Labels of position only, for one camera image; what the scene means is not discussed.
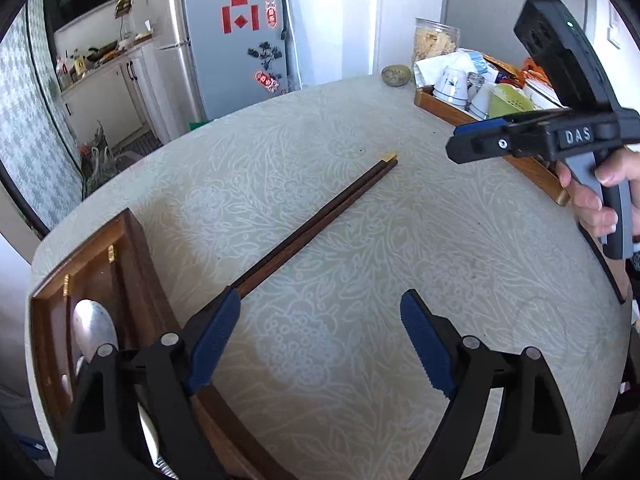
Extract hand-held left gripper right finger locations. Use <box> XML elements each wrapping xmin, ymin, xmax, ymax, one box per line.
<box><xmin>399</xmin><ymin>289</ymin><xmax>583</xmax><ymax>480</ymax></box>

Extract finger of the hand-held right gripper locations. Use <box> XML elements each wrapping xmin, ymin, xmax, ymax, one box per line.
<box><xmin>446</xmin><ymin>116</ymin><xmax>550</xmax><ymax>164</ymax></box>

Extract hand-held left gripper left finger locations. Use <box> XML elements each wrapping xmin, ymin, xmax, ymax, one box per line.
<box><xmin>54</xmin><ymin>286</ymin><xmax>242</xmax><ymax>480</ymax></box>

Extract dark wooden utensil tray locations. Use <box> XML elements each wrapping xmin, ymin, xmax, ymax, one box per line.
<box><xmin>30</xmin><ymin>207</ymin><xmax>281</xmax><ymax>480</ymax></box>

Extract large metal spoon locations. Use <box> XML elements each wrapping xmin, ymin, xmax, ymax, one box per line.
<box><xmin>72</xmin><ymin>299</ymin><xmax>120</xmax><ymax>366</ymax></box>

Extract gold-tipped wooden chopstick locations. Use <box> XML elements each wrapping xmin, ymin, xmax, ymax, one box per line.
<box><xmin>236</xmin><ymin>154</ymin><xmax>400</xmax><ymax>298</ymax></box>
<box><xmin>63</xmin><ymin>275</ymin><xmax>81</xmax><ymax>331</ymax></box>
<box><xmin>232</xmin><ymin>151</ymin><xmax>396</xmax><ymax>291</ymax></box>
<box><xmin>106</xmin><ymin>245</ymin><xmax>146</xmax><ymax>321</ymax></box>

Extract person's right hand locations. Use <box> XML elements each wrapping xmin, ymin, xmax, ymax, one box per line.
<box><xmin>556</xmin><ymin>149</ymin><xmax>640</xmax><ymax>241</ymax></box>

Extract light wooden serving tray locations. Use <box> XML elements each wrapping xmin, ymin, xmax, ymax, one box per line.
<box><xmin>414</xmin><ymin>85</ymin><xmax>572</xmax><ymax>207</ymax></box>

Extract white cup with blue print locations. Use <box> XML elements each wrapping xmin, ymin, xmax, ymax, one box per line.
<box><xmin>431</xmin><ymin>65</ymin><xmax>470</xmax><ymax>108</ymax></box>
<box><xmin>467</xmin><ymin>82</ymin><xmax>498</xmax><ymax>120</ymax></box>

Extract green plastic strainer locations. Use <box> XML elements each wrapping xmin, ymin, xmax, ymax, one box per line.
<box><xmin>487</xmin><ymin>84</ymin><xmax>535</xmax><ymax>120</ymax></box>

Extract grey door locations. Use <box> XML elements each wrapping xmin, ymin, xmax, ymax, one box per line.
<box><xmin>442</xmin><ymin>0</ymin><xmax>598</xmax><ymax>61</ymax></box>

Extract white paper bag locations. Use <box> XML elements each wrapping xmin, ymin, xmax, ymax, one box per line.
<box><xmin>414</xmin><ymin>50</ymin><xmax>488</xmax><ymax>88</ymax></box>

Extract small round stone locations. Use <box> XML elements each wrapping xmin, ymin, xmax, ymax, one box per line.
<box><xmin>381</xmin><ymin>64</ymin><xmax>412</xmax><ymax>88</ymax></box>

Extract plastic bag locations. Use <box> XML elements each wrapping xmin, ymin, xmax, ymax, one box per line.
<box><xmin>80</xmin><ymin>120</ymin><xmax>118</xmax><ymax>196</ymax></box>

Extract red oval fridge magnet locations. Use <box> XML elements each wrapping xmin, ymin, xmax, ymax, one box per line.
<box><xmin>253</xmin><ymin>70</ymin><xmax>280</xmax><ymax>93</ymax></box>

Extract black fridge magnets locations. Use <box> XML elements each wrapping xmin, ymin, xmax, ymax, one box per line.
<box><xmin>247</xmin><ymin>40</ymin><xmax>281</xmax><ymax>68</ymax></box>

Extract white kitchen cabinet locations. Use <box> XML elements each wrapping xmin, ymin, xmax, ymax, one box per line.
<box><xmin>60</xmin><ymin>40</ymin><xmax>166</xmax><ymax>146</ymax></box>

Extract red square paper decoration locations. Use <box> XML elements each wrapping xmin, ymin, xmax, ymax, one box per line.
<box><xmin>221</xmin><ymin>0</ymin><xmax>261</xmax><ymax>35</ymax></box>

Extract silver refrigerator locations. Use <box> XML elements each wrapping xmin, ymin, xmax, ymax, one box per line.
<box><xmin>145</xmin><ymin>0</ymin><xmax>303</xmax><ymax>136</ymax></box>

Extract frosted glass sliding door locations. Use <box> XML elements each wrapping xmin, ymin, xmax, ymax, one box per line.
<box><xmin>0</xmin><ymin>0</ymin><xmax>83</xmax><ymax>231</ymax></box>

